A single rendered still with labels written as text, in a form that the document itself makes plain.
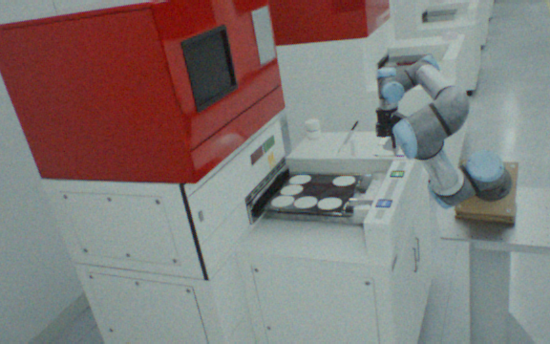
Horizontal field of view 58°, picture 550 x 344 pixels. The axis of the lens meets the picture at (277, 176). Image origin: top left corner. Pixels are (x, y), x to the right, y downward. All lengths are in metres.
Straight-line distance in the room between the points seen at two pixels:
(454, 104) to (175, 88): 0.84
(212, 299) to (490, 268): 1.12
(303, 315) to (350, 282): 0.30
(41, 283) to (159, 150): 1.76
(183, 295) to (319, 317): 0.55
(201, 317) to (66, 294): 1.53
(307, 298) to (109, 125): 1.00
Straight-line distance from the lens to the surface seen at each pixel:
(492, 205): 2.08
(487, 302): 2.32
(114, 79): 1.74
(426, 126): 1.53
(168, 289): 2.08
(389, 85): 1.88
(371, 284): 1.90
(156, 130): 1.71
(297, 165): 2.46
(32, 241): 3.24
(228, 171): 1.98
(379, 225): 1.82
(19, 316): 3.27
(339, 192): 2.19
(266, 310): 2.18
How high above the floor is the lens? 1.88
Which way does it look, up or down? 24 degrees down
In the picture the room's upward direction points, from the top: 10 degrees counter-clockwise
